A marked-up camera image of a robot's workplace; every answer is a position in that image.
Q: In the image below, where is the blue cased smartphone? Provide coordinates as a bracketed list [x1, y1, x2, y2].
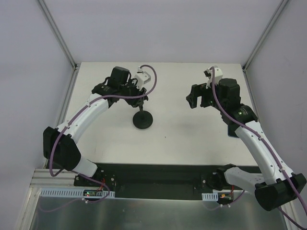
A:
[227, 124, 240, 138]

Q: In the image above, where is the black phone stand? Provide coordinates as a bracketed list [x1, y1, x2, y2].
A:
[132, 105, 153, 130]

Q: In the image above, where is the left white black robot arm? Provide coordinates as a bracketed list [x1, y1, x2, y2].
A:
[43, 66, 153, 186]

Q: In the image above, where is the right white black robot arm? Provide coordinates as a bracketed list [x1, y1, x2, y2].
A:
[186, 79, 307, 211]

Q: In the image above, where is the right orange connector board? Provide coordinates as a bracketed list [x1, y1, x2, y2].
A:
[219, 193, 233, 200]

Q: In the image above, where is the left green lit circuit board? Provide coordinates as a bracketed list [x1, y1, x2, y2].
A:
[83, 189, 103, 197]

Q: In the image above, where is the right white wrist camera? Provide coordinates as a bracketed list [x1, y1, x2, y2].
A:
[203, 66, 223, 88]

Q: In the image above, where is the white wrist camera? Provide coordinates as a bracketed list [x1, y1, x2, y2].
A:
[134, 67, 151, 88]
[203, 66, 223, 88]

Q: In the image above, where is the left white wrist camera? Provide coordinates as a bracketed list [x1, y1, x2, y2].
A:
[134, 67, 151, 88]

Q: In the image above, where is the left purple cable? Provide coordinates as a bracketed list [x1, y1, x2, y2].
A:
[38, 64, 158, 213]

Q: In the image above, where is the purple cable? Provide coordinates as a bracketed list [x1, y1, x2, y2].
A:
[38, 64, 158, 213]
[203, 66, 307, 230]

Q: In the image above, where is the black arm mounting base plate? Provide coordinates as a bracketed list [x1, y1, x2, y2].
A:
[73, 162, 263, 199]

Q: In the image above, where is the left aluminium frame post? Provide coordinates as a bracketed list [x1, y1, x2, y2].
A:
[36, 0, 77, 70]

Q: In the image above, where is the aluminium frame post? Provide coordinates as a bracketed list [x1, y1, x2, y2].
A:
[242, 0, 291, 73]
[36, 0, 77, 70]

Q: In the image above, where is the right white slotted cable duct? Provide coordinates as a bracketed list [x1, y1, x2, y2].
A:
[201, 192, 219, 202]

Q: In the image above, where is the white slotted cable duct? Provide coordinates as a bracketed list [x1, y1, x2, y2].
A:
[40, 188, 115, 199]
[201, 192, 219, 202]

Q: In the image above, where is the right aluminium frame post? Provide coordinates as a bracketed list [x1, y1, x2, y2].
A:
[242, 0, 291, 73]

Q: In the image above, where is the aluminium front rail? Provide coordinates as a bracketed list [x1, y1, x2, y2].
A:
[30, 169, 76, 187]

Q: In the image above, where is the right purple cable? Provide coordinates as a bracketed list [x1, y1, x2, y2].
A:
[203, 66, 307, 230]

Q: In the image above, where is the left white slotted cable duct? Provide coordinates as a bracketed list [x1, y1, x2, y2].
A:
[40, 188, 115, 199]

